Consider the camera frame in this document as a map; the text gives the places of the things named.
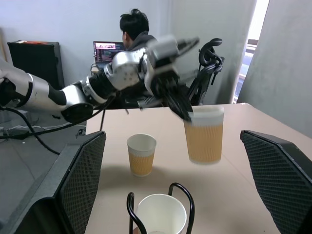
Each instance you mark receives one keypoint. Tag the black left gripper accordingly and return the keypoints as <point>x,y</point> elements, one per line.
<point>168,79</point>

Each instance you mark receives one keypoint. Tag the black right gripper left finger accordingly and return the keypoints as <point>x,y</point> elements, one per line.
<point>80,175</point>

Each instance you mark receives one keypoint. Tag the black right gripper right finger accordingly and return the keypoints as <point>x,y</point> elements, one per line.
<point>278,175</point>

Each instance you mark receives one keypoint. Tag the orange ribbed paper cup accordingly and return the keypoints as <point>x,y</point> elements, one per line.
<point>204,141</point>
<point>141,156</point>

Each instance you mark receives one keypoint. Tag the white cup in holder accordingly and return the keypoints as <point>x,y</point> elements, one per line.
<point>161,214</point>

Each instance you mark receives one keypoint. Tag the black office chair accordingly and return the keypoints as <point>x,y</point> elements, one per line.
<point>207,70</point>

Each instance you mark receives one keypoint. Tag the person in grey hoodie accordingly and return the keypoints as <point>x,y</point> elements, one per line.
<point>136,31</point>

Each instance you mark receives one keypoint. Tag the open laptop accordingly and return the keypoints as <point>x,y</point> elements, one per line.
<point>104,52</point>

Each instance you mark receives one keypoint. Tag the black equipment case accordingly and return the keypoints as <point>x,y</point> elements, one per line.
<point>36,63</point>

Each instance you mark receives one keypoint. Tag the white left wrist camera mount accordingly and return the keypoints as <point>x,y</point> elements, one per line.
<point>163,50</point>

